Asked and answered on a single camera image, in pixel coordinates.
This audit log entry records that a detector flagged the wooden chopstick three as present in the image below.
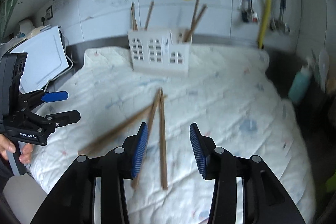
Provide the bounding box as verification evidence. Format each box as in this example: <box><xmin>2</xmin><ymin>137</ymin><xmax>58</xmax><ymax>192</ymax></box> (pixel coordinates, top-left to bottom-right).
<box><xmin>77</xmin><ymin>92</ymin><xmax>161</xmax><ymax>156</ymax></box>

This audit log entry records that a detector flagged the wooden chopstick one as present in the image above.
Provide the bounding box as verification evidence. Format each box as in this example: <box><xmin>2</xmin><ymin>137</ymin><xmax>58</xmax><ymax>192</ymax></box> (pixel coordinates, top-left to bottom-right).
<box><xmin>159</xmin><ymin>89</ymin><xmax>168</xmax><ymax>190</ymax></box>

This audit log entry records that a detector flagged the wooden chopstick two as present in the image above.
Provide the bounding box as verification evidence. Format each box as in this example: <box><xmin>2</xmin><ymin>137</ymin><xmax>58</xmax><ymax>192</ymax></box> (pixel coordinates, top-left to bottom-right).
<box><xmin>131</xmin><ymin>88</ymin><xmax>162</xmax><ymax>190</ymax></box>

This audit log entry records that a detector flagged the wooden chopstick four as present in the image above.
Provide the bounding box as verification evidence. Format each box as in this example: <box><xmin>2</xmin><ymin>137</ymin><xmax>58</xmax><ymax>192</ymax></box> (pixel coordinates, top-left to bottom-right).
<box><xmin>131</xmin><ymin>2</ymin><xmax>138</xmax><ymax>31</ymax></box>

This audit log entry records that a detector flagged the wooden chopstick five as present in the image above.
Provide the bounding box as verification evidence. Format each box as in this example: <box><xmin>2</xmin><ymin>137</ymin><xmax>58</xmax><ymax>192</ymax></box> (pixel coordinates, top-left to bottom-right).
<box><xmin>144</xmin><ymin>1</ymin><xmax>154</xmax><ymax>30</ymax></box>

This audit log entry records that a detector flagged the wooden chopstick seven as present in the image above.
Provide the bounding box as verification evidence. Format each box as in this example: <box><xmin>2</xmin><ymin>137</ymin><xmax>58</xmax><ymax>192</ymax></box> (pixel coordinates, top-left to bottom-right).
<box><xmin>183</xmin><ymin>5</ymin><xmax>207</xmax><ymax>43</ymax></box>

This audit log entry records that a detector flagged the wooden chopstick six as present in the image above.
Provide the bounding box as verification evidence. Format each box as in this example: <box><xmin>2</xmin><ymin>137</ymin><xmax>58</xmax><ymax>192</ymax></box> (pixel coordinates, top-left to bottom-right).
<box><xmin>184</xmin><ymin>0</ymin><xmax>199</xmax><ymax>42</ymax></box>

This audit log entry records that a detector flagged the person's left hand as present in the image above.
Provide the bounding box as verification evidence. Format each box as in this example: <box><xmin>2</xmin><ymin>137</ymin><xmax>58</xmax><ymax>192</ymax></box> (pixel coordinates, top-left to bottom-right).
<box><xmin>0</xmin><ymin>134</ymin><xmax>34</xmax><ymax>164</ymax></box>

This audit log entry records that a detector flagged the white microwave oven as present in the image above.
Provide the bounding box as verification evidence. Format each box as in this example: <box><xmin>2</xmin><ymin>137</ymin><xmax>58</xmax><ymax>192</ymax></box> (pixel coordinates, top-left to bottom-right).
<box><xmin>11</xmin><ymin>26</ymin><xmax>69</xmax><ymax>93</ymax></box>

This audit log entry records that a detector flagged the cream quilted mat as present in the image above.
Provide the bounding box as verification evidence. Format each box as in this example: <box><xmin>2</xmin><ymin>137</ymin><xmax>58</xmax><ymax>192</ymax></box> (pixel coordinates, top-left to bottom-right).
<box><xmin>30</xmin><ymin>45</ymin><xmax>316</xmax><ymax>223</ymax></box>

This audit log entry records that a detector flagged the white house-shaped utensil holder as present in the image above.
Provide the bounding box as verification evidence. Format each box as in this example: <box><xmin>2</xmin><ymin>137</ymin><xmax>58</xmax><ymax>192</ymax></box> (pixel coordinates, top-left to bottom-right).
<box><xmin>127</xmin><ymin>28</ymin><xmax>192</xmax><ymax>77</ymax></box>

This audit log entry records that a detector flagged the teal dish soap bottle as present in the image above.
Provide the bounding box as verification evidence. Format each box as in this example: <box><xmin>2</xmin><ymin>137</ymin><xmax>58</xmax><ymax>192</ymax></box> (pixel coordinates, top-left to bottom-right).
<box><xmin>288</xmin><ymin>66</ymin><xmax>312</xmax><ymax>105</ymax></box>

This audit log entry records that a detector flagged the wall power socket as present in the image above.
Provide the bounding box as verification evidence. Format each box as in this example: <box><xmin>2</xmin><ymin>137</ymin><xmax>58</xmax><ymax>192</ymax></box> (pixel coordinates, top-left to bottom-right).
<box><xmin>46</xmin><ymin>6</ymin><xmax>53</xmax><ymax>20</ymax></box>

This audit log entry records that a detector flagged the yellow gas hose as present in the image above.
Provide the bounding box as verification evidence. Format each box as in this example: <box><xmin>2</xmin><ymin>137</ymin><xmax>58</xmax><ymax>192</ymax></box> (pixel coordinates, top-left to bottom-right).
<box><xmin>257</xmin><ymin>0</ymin><xmax>274</xmax><ymax>50</ymax></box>

